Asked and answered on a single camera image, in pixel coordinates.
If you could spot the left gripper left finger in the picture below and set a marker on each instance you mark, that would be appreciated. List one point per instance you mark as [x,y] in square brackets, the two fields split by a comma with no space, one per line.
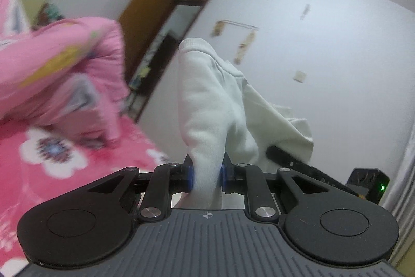
[160,185]

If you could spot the pink floral bed blanket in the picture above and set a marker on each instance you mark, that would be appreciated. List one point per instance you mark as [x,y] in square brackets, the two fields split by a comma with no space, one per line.
[38,165]

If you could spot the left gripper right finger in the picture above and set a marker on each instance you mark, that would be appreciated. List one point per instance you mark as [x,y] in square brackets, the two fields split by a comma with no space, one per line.
[266,196]

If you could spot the brown wooden door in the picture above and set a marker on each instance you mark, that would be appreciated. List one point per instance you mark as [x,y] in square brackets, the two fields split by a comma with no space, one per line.
[141,20]

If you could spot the white bear print sweatshirt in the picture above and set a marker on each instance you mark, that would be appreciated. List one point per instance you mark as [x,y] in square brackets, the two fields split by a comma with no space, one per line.
[220,114]

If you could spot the pink unicorn duvet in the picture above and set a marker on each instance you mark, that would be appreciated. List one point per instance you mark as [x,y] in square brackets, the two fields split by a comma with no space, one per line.
[68,75]

